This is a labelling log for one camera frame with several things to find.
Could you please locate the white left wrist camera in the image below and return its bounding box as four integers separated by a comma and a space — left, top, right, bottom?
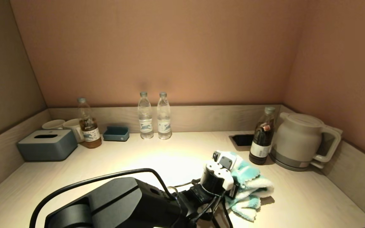
205, 151, 237, 190

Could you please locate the clear water bottle blue label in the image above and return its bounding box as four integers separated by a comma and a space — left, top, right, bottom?
157, 92, 172, 140
138, 92, 154, 140

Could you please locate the black camera cable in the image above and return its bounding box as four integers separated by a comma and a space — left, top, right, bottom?
170, 179, 234, 228

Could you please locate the teal white striped towel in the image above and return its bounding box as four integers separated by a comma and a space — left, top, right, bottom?
225, 152, 275, 222

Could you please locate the grey kettle base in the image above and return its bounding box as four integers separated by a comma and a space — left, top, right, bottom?
270, 152, 325, 172

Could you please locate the white ceramic cup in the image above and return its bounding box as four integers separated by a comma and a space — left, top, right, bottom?
42, 119, 66, 130
63, 118, 85, 143

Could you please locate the beige electric kettle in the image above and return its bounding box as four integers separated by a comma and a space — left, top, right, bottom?
271, 112, 342, 165

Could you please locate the small blue tray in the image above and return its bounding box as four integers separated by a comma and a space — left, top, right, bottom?
102, 126, 130, 142

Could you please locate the amber tea bottle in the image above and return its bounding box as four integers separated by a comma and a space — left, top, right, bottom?
76, 97, 102, 149

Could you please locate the black recessed power socket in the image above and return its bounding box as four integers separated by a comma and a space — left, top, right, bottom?
228, 134, 255, 151

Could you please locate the dark liquid bottle white label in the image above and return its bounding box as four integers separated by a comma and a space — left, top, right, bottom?
248, 106, 276, 165

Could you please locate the grey-blue tissue box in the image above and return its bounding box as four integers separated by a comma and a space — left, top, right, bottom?
16, 129, 78, 162

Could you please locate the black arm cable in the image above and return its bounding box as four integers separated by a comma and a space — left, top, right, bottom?
29, 168, 177, 228

